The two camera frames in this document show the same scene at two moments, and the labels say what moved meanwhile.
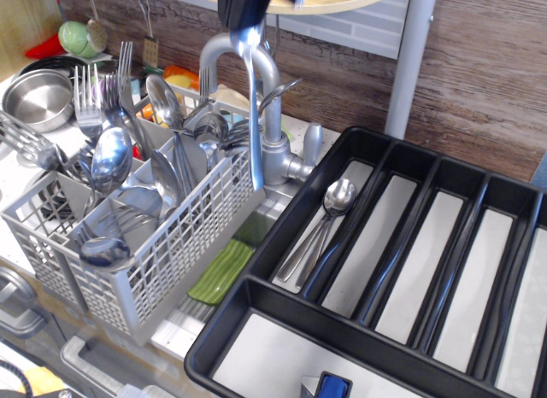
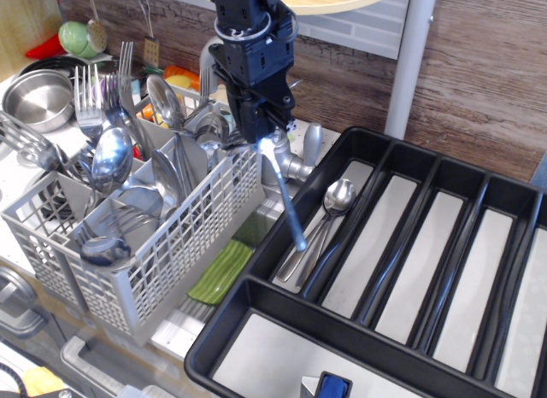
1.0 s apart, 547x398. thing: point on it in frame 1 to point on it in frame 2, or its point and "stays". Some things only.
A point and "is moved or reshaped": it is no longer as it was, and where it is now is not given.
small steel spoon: (249, 38) is moved or reshaped
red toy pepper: (49, 48) stays
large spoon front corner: (105, 252) stays
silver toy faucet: (278, 164) stays
